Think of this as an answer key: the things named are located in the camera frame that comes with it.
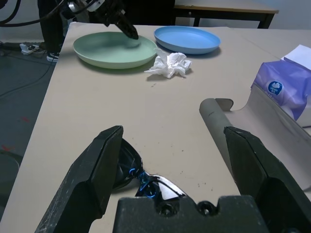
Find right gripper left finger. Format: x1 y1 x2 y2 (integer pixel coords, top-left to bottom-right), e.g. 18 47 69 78
34 125 124 233

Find black sunglasses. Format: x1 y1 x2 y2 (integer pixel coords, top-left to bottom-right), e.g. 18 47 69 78
114 139 188 202

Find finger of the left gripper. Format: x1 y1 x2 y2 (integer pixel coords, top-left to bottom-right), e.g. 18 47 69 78
116 14 139 41

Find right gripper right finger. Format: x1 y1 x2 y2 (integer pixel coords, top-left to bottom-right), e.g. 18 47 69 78
223 126 311 233

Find grey glasses case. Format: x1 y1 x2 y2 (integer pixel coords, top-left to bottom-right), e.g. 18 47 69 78
199 83 311 192

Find black white sneaker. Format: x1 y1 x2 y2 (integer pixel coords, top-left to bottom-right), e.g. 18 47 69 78
46 50 61 63

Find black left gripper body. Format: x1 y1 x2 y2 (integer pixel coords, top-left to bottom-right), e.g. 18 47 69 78
88 0 126 26

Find white tissue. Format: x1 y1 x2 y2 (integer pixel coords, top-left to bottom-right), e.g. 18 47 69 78
144 48 193 79

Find person leg black trousers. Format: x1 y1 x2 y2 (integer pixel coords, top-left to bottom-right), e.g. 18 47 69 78
36 0 66 56

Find green plastic plate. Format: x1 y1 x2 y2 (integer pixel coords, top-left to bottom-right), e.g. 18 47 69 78
73 31 158 70

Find purple tissue pack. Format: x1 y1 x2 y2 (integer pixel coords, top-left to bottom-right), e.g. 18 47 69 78
251 44 311 129

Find black floor cable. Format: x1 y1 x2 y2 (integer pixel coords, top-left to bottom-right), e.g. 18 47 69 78
0 62 58 98

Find blue plastic plate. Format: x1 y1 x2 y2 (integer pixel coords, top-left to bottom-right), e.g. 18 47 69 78
154 26 222 55

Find white power strip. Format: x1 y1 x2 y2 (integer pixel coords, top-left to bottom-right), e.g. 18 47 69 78
19 43 40 54

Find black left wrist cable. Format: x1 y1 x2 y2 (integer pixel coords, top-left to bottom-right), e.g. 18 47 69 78
0 0 71 27

